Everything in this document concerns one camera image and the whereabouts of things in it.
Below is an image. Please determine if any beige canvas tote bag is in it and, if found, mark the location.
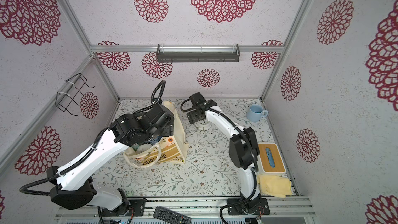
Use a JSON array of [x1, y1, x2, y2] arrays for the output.
[[123, 101, 188, 168]]

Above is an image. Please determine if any white round alarm clock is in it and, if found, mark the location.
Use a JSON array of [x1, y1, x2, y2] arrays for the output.
[[136, 144, 152, 153], [195, 120, 212, 132]]

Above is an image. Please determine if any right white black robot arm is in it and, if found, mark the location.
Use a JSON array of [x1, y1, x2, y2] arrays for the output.
[[180, 92, 261, 209]]

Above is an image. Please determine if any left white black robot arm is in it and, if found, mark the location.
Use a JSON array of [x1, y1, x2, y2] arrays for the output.
[[19, 80, 174, 216]]

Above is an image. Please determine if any light blue mug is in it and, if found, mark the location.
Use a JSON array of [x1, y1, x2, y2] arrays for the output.
[[246, 104, 268, 122]]

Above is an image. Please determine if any white wooden top box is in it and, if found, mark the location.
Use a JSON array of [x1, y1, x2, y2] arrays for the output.
[[258, 143, 286, 176]]

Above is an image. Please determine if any black remote control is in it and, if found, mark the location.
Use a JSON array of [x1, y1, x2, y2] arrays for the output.
[[153, 206, 192, 224]]

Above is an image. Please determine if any yellow cloth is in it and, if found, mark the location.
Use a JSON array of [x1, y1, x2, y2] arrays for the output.
[[257, 174, 293, 198]]

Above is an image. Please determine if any black wire wall rack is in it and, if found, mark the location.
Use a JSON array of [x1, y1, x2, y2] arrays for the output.
[[55, 73, 99, 119]]

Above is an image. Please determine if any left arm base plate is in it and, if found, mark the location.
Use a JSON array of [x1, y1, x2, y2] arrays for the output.
[[101, 199, 147, 217]]

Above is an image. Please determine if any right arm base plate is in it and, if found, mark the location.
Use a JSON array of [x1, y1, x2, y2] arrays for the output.
[[228, 197, 271, 216]]

